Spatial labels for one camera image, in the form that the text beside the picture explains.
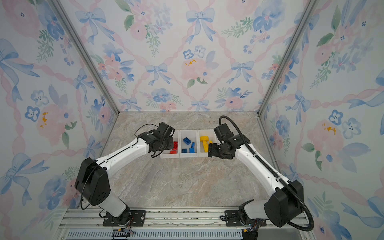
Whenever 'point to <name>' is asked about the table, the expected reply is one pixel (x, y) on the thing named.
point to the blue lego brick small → (193, 145)
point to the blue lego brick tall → (191, 150)
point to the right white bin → (212, 137)
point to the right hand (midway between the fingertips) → (214, 152)
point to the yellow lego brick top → (204, 139)
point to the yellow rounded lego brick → (206, 146)
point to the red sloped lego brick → (173, 152)
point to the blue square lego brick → (184, 151)
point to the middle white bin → (191, 134)
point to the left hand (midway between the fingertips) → (171, 142)
